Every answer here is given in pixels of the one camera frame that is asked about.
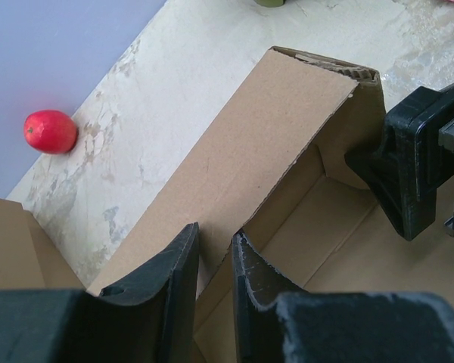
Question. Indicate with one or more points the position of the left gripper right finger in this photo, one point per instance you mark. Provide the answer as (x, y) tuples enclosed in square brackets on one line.
[(278, 321)]

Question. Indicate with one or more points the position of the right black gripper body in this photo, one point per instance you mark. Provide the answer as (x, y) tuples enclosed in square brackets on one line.
[(414, 158)]

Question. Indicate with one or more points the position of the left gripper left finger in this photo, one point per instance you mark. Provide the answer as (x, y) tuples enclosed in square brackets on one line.
[(146, 316)]

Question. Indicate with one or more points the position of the brown cardboard box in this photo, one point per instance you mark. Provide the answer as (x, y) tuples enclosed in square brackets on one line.
[(28, 257), (272, 163)]

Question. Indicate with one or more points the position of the closed brown cardboard box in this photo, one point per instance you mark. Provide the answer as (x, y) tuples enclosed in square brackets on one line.
[(28, 257)]

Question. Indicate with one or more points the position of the red apple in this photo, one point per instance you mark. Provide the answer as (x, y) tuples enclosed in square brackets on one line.
[(50, 132)]

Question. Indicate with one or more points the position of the olive green plastic tub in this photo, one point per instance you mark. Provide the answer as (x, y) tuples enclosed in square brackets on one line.
[(270, 3)]

